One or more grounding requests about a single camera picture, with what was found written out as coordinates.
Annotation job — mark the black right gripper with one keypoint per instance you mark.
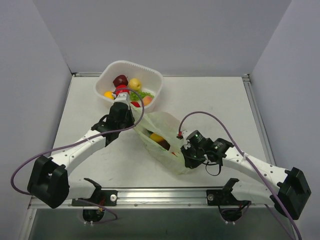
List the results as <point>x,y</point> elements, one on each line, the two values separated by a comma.
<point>188,155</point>

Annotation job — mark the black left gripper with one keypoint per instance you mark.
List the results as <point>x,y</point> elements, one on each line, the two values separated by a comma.
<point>119,110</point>

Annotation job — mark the light green plastic bag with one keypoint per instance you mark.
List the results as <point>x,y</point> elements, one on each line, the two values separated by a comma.
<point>165,125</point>

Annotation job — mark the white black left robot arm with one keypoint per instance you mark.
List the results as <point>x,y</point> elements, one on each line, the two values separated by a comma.
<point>49,180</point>

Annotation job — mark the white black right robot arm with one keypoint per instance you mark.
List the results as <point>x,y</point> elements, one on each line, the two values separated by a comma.
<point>288,188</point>

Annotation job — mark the small red fruit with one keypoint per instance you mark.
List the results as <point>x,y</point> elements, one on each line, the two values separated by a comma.
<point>136,104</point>

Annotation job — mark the orange fruit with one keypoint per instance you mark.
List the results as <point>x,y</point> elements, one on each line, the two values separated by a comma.
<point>109,95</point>

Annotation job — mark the yellow mango in bag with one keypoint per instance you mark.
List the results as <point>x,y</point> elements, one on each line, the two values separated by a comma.
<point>157,138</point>

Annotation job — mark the bright red apple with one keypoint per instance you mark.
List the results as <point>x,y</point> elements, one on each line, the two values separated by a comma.
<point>121,89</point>

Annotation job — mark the green grape bunch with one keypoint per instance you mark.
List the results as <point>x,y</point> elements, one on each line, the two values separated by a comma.
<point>141,94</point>

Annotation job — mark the small peach in basket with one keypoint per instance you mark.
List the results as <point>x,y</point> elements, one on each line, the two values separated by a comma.
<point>147,100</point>

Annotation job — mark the yellow pear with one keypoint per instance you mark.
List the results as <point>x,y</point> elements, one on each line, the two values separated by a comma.
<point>134,84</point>

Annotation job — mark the dark red apple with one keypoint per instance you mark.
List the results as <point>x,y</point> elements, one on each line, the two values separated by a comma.
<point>120,80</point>

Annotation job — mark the white plastic basket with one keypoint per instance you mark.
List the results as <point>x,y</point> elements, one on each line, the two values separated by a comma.
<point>151,81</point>

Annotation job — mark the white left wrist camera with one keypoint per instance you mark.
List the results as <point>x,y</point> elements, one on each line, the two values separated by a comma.
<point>122,97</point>

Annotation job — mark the front aluminium mounting rail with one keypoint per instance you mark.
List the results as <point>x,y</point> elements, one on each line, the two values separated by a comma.
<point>176,197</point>

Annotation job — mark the aluminium table frame rail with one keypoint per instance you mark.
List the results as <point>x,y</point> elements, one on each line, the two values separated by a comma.
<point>258,119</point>

